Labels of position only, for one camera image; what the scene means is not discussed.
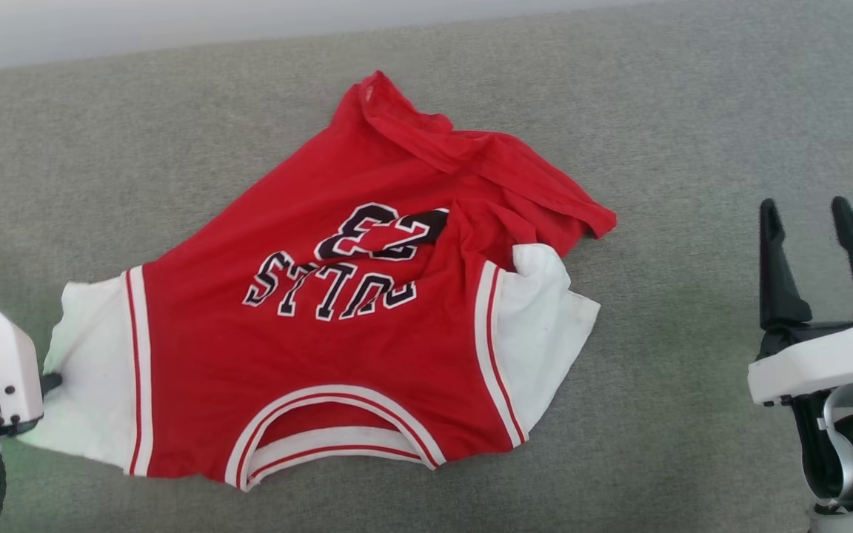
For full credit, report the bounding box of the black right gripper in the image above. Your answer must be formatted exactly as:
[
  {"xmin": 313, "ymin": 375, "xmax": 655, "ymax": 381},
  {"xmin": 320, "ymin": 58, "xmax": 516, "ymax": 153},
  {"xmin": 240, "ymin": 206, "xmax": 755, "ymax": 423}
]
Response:
[{"xmin": 755, "ymin": 195, "xmax": 853, "ymax": 361}]

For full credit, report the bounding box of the red and white basketball jersey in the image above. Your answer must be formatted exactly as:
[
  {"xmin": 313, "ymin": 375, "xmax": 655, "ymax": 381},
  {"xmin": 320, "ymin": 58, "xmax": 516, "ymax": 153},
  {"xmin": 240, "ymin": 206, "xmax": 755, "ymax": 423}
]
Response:
[{"xmin": 18, "ymin": 70, "xmax": 618, "ymax": 493}]

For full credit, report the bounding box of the grey fabric sofa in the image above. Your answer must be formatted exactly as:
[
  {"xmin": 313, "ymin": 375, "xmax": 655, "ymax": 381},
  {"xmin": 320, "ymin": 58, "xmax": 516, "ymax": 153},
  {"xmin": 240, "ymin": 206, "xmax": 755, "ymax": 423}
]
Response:
[{"xmin": 0, "ymin": 0, "xmax": 853, "ymax": 533}]

